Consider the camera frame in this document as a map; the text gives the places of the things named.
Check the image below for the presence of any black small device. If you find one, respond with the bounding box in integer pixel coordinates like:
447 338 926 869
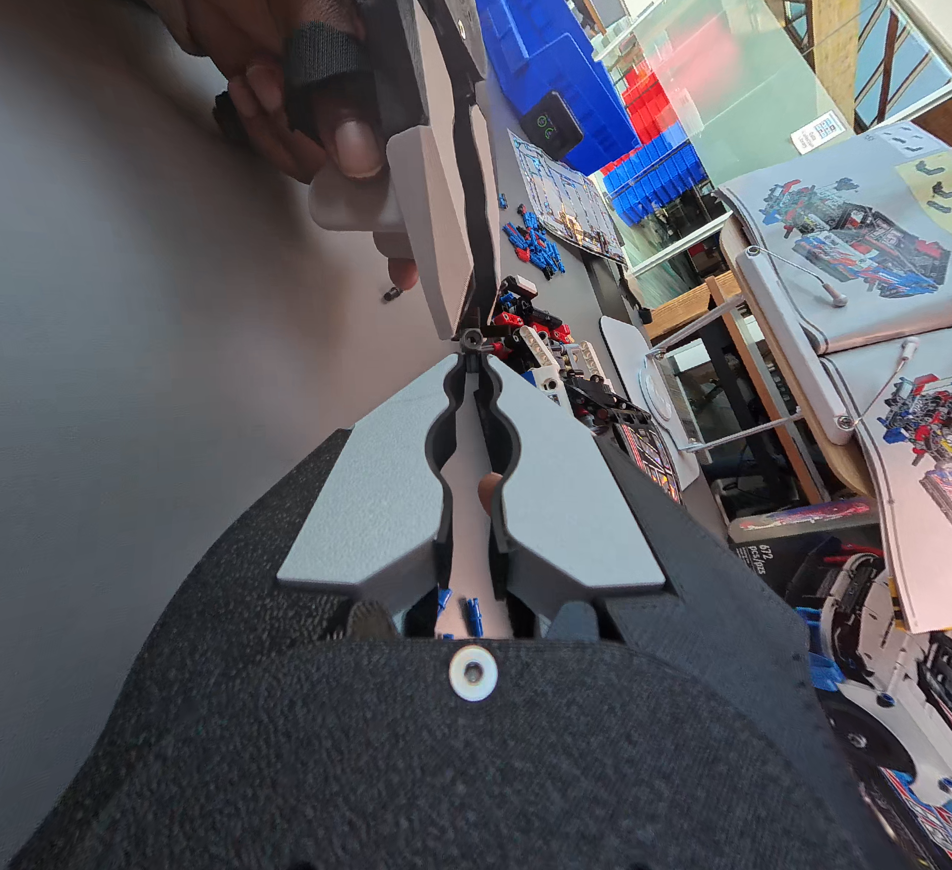
518 89 586 161

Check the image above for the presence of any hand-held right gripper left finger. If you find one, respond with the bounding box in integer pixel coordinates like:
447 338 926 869
277 353 467 634

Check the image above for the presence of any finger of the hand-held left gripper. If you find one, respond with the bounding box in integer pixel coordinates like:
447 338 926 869
386 0 477 342
468 83 504 325

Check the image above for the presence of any black product box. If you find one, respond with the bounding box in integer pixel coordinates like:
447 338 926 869
728 497 952 870

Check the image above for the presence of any black thin frame piece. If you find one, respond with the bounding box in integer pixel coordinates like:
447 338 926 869
459 324 516 374

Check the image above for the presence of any wooden book board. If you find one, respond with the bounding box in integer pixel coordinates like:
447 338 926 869
717 214 880 500

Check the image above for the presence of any holographic sticker sheet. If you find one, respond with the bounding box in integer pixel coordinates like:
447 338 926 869
507 129 630 267

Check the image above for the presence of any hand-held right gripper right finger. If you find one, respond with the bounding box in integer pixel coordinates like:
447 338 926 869
482 355 666 634

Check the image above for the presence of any instruction booklet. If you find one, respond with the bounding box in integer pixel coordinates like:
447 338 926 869
717 122 952 634

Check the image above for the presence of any toy race car model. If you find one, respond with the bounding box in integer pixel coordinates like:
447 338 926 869
486 274 686 508

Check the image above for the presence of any blue plastic bin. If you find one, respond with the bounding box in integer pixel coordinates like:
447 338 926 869
460 0 641 176

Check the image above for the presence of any stack of red and blue bins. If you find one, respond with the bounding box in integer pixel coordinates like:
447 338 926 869
598 62 708 225

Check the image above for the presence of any grey desk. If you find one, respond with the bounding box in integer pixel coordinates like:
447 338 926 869
0 0 730 856

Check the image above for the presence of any pile of blue pins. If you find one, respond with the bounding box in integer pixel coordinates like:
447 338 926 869
497 192 567 281

